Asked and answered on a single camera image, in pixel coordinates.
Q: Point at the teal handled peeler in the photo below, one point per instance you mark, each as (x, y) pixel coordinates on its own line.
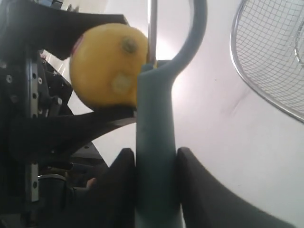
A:
(157, 204)

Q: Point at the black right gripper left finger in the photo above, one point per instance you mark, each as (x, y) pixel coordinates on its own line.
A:
(110, 202)

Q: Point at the oval wire mesh basket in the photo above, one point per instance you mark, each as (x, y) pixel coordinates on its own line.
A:
(267, 51)

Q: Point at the yellow lemon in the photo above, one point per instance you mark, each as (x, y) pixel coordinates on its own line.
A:
(105, 63)

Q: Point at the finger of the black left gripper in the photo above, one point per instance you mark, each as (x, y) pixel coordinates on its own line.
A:
(61, 136)
(57, 31)

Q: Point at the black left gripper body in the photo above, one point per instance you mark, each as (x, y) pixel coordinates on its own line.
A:
(24, 94)

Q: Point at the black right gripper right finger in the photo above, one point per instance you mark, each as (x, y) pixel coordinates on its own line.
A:
(206, 203)

